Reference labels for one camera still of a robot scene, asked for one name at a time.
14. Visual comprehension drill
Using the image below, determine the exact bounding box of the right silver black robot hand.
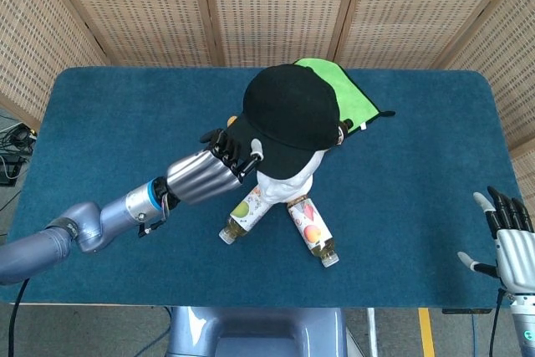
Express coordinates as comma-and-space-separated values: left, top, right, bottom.
457, 186, 535, 293

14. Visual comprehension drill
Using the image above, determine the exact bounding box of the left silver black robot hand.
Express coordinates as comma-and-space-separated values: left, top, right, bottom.
166, 127, 265, 207

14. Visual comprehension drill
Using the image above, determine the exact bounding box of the black baseball cap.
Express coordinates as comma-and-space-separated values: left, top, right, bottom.
227, 63, 340, 181

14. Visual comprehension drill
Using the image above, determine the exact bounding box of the white foam mannequin head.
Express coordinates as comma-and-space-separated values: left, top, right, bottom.
255, 148, 327, 204

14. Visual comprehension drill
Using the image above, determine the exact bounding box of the green apple label tea bottle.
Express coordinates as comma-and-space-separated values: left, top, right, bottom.
219, 187, 268, 245

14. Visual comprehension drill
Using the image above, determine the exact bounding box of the blue table mat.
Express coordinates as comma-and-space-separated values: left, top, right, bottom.
7, 66, 526, 310

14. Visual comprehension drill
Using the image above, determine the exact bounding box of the peach label tea bottle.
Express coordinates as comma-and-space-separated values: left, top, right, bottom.
286, 196, 340, 268

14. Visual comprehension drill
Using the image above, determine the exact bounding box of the dark tea bottle white label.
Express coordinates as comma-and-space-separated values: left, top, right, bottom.
336, 119, 354, 147

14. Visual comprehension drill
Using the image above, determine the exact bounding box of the blue-grey robot torso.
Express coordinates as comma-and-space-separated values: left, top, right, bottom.
166, 306, 349, 357

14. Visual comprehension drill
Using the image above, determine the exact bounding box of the white table leg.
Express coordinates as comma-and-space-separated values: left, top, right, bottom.
366, 308, 378, 357

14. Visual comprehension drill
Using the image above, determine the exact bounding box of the green microfiber cloth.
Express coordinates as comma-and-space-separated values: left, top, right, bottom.
292, 58, 396, 135

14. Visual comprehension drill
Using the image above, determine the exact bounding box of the woven rattan screen panel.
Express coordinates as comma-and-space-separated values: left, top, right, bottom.
438, 0, 535, 207
334, 0, 526, 69
0, 0, 112, 132
41, 0, 225, 68
198, 0, 363, 69

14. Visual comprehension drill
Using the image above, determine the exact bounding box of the black power adapter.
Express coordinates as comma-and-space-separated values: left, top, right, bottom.
0, 154, 23, 187

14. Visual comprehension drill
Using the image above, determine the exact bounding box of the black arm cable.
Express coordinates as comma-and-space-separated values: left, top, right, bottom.
488, 288, 506, 357
8, 277, 31, 357

